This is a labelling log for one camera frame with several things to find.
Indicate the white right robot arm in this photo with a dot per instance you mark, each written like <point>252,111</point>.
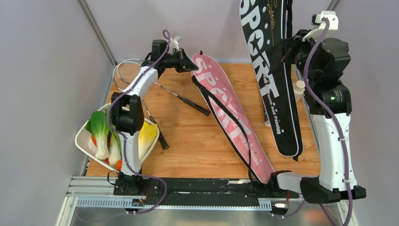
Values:
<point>329,101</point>

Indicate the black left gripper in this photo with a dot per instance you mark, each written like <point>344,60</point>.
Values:
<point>185,64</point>

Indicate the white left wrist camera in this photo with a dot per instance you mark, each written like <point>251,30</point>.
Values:
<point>174,43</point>

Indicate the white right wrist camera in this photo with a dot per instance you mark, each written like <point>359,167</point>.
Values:
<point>320,25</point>

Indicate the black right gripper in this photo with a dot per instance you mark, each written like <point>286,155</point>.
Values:
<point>290,45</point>

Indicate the white vegetable tray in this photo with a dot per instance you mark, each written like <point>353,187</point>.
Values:
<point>84,141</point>

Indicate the black racket cover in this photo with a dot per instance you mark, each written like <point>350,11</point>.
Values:
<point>266,24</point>

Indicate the pink racket cover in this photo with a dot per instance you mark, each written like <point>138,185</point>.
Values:
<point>220,96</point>

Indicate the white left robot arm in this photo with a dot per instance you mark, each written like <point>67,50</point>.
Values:
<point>126,110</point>

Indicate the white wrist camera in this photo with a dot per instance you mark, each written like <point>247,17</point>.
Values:
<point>320,25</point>
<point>174,43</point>

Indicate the cream bottle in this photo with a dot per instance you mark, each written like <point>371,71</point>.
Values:
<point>298,88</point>

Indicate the yellow white cabbage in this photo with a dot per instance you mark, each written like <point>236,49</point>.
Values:
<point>147,136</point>

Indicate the black silver racket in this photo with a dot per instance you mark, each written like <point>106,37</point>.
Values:
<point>194,105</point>

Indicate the green leafy vegetable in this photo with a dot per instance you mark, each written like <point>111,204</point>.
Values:
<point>114,149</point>

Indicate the black shuttlecock tube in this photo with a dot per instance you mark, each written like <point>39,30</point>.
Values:
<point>266,119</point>

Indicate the white silver racket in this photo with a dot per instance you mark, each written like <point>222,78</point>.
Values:
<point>125,72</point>

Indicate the green bok choy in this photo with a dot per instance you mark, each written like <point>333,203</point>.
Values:
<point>97,126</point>

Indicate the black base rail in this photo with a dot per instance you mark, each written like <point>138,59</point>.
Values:
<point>198,192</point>

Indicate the orange carrot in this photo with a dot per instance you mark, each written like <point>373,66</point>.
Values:
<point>117,165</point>

